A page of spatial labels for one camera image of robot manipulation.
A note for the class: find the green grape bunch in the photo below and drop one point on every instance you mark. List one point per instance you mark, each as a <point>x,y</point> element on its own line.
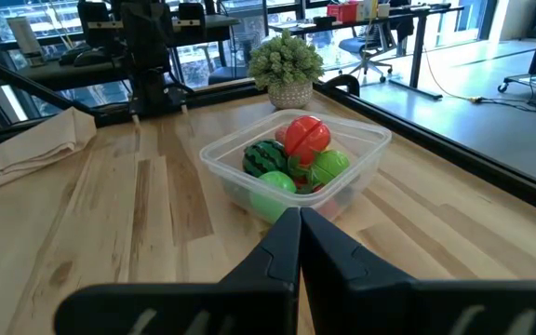
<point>286,70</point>

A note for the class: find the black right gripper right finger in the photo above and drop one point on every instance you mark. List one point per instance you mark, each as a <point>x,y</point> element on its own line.
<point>389,307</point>

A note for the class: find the red toy strawberry with leaves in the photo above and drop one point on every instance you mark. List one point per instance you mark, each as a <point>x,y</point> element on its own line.
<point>303,174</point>

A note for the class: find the black metal table frame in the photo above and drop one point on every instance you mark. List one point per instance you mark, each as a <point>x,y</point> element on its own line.
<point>435,139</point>

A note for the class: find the green striped toy watermelon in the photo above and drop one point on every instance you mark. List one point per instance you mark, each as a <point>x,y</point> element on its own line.
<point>265,158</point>

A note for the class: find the clear plastic tupperware container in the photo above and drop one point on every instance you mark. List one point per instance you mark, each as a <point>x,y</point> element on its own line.
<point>365,149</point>

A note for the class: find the red toy tomato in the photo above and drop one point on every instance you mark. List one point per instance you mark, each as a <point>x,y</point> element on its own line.
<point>307,137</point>

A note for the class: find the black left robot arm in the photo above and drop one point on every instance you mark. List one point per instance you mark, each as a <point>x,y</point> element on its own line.
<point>156,93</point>

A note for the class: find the green round toy fruit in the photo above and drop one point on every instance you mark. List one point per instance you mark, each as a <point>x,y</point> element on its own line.
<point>332,166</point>
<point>272,195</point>

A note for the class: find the blue office chair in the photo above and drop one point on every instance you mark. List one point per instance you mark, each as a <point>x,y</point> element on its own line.
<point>358,44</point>

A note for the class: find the red storage box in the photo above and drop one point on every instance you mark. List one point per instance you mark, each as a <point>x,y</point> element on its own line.
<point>342,11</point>

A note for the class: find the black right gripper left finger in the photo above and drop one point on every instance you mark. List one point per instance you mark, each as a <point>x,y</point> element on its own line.
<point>249,307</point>

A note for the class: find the black background desk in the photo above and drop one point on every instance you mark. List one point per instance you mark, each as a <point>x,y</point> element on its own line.
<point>417,46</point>

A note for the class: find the small pink-red toy fruit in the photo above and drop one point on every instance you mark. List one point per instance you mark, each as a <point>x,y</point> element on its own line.
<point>281,136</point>

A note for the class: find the black frame bracket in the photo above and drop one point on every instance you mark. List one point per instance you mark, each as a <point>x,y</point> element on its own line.
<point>340,83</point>

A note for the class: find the beige folded cloth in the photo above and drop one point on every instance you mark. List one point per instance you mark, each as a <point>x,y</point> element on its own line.
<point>26,144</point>

